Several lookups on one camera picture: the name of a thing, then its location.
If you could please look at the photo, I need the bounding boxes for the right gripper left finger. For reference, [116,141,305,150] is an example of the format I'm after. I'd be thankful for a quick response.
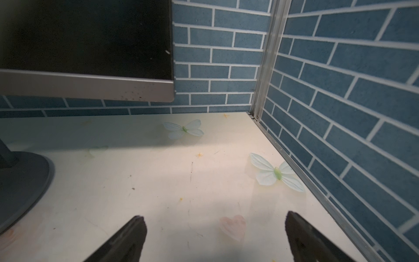
[85,216,147,262]

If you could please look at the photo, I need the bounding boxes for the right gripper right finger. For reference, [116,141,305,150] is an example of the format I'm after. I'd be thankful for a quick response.
[285,211,354,262]

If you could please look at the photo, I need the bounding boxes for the grey round monitor stand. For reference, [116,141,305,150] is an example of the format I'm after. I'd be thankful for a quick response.
[1,142,54,233]

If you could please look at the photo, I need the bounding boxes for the black computer monitor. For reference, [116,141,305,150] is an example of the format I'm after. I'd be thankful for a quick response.
[1,1,175,103]

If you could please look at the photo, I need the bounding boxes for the right aluminium corner post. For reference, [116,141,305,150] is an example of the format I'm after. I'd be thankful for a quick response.
[251,0,292,122]

